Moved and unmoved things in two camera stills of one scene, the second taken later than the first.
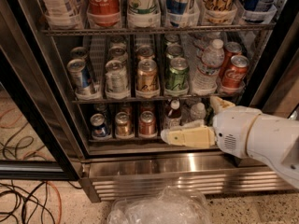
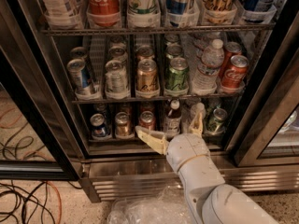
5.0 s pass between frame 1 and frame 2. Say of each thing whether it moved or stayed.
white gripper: moved
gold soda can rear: stayed
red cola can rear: stayed
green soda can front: stayed
